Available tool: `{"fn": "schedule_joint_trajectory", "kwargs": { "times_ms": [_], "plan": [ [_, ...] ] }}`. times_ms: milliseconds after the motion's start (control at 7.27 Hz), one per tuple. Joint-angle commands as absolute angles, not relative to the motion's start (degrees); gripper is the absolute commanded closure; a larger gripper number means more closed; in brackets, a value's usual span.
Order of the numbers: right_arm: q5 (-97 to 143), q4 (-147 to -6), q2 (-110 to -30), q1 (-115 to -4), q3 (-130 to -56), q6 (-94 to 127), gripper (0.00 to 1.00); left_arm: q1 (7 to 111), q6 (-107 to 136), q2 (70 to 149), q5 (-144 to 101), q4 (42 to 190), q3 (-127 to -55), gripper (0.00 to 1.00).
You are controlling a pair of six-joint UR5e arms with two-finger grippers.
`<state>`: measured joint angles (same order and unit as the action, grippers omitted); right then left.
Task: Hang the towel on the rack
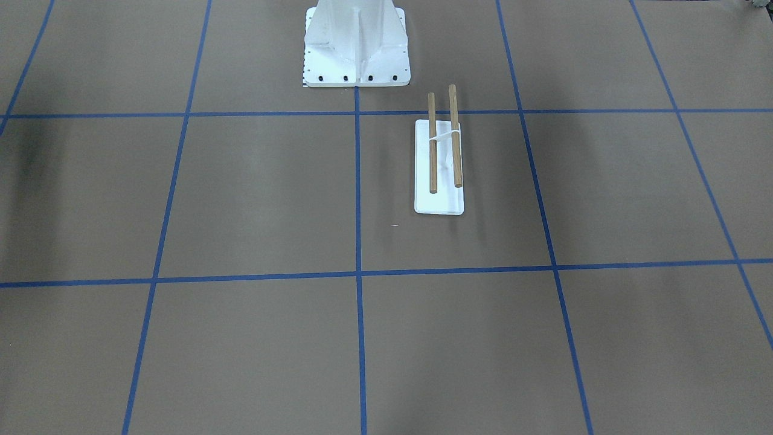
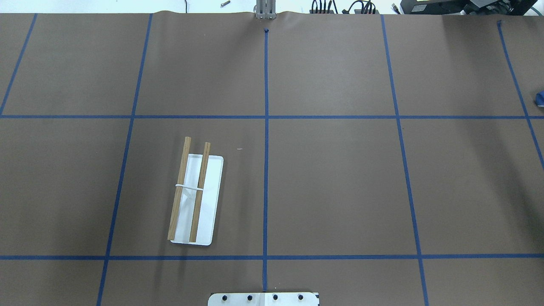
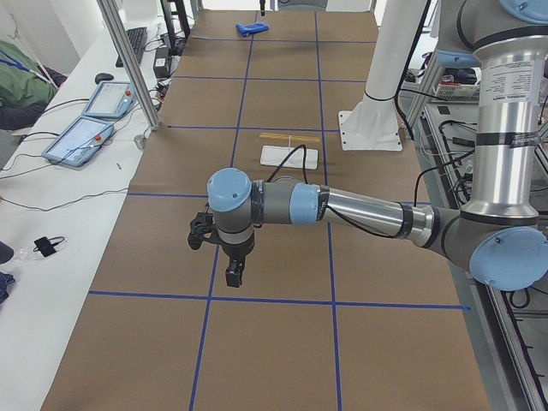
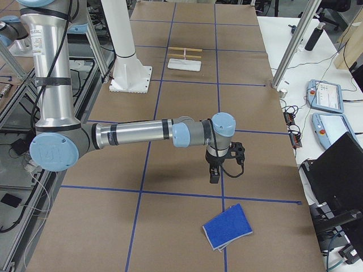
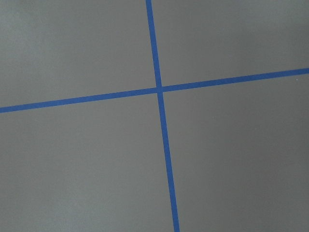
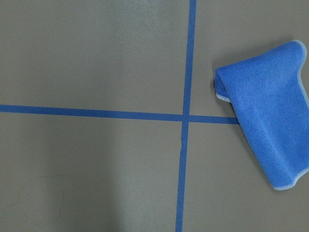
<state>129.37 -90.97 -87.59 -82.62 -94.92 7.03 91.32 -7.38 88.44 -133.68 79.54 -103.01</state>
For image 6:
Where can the blue microfiber towel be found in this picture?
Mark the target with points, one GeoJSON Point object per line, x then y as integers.
{"type": "Point", "coordinates": [272, 108]}

